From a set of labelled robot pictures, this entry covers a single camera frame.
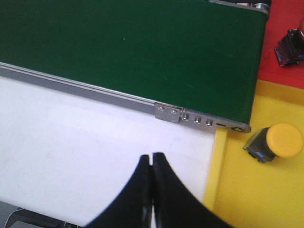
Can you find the green conveyor belt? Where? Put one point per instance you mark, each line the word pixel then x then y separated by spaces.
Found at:
pixel 197 55

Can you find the aluminium conveyor side rail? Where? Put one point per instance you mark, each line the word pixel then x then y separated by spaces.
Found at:
pixel 114 97

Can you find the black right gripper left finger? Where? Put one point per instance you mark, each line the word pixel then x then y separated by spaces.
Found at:
pixel 132 207

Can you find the yellow plate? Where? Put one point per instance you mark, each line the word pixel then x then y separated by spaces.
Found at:
pixel 250 194

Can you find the red mushroom push button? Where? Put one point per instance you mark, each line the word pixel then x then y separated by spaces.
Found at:
pixel 290 49

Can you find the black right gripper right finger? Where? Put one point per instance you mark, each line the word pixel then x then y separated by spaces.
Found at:
pixel 174 204

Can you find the yellow mushroom push button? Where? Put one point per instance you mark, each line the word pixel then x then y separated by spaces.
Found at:
pixel 282 140

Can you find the metal conveyor support bracket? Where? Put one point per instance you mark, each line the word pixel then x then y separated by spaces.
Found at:
pixel 167 112

